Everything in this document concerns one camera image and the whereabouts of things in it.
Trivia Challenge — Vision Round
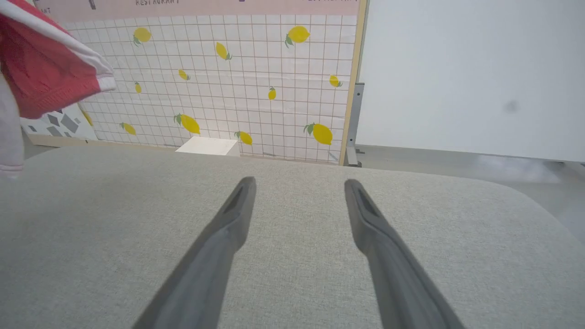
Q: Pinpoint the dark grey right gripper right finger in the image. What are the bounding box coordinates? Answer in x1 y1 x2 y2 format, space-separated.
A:
344 179 465 329

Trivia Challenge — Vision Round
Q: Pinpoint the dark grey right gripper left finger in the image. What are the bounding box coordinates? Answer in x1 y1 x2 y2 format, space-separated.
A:
133 177 257 329

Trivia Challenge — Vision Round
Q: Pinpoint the red garment with white trim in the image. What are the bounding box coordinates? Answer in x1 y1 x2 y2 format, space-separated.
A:
0 0 116 179

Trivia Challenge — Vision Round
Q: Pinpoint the white box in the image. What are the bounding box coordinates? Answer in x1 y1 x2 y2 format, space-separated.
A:
175 136 240 157

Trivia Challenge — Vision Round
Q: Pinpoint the lemon print grid backdrop panel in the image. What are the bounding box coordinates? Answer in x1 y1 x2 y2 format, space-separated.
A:
34 0 369 166

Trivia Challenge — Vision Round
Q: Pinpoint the grey geometric print panel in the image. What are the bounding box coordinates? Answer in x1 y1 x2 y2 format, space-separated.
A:
21 103 99 141

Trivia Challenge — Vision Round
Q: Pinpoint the grey metal support post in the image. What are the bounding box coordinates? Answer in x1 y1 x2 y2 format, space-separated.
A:
346 82 365 166

